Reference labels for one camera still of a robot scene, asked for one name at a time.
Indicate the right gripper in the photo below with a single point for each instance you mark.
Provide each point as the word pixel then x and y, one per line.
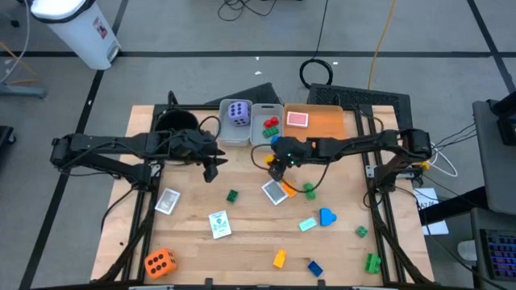
pixel 296 151

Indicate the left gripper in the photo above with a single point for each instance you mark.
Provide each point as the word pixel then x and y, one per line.
pixel 187 144

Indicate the blue rounded toy block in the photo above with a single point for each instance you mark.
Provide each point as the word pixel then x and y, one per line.
pixel 275 139

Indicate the red toy block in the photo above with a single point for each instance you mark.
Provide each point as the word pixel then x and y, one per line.
pixel 271 122

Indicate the purple foam dice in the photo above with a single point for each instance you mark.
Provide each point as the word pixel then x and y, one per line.
pixel 238 117

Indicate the red card deck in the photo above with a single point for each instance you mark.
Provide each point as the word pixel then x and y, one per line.
pixel 297 119

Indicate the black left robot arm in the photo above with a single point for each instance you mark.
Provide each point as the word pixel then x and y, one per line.
pixel 113 143

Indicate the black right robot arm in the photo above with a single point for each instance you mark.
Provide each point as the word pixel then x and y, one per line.
pixel 363 143

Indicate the orange flat toy brick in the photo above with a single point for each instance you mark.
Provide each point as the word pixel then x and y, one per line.
pixel 290 189

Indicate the grey plastic bin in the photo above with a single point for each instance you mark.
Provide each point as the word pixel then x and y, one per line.
pixel 256 125
pixel 227 135

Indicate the green two-stud toy block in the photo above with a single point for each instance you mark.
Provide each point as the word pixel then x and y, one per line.
pixel 373 263
pixel 309 192

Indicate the dark green toy block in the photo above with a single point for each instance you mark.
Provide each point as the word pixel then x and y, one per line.
pixel 232 196

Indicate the black pumpkin-face bucket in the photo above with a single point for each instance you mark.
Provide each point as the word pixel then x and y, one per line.
pixel 177 118

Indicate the mint flat toy brick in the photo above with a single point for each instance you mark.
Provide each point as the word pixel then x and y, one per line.
pixel 307 224

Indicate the white card green emblem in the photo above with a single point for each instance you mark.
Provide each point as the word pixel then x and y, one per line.
pixel 219 225

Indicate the blue heart-shaped toy block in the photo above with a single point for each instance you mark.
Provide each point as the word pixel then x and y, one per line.
pixel 325 217

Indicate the translucent orange tray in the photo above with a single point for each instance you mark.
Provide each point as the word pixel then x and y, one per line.
pixel 326 121

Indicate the black flat panel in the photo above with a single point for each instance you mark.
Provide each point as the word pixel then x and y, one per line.
pixel 258 94

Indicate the small green toy block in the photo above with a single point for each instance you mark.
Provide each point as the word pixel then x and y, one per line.
pixel 361 231

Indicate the dark blue toy brick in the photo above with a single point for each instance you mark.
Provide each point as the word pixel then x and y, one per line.
pixel 315 268

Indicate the black perforated metal panel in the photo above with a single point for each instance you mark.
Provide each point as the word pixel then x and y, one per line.
pixel 354 96

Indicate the orange foam dice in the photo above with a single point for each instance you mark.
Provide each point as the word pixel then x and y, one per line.
pixel 160 270

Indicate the yellow connector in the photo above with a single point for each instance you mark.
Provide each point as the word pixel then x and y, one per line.
pixel 424 165

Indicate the white paper sheet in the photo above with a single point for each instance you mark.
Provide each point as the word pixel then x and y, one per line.
pixel 431 199

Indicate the black desk foot bar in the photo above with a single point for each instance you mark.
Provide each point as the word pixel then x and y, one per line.
pixel 451 205

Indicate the white trash bin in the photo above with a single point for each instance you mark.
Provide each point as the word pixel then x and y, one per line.
pixel 80 36

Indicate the grey stand base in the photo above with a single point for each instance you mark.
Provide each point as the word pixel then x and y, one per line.
pixel 22 90

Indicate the white computer mouse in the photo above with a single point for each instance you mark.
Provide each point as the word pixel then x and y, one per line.
pixel 467 249

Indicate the black chair base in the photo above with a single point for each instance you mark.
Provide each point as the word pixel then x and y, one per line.
pixel 6 139

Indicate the grey desk with keyboard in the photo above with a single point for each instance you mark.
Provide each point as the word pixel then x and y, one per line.
pixel 483 219

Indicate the black desk device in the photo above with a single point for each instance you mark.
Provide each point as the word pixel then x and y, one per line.
pixel 508 129

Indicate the backlit keyboard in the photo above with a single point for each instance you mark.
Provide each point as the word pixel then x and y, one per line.
pixel 500 253

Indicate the black aluminium table frame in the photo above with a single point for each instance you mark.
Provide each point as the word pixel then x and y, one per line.
pixel 207 107

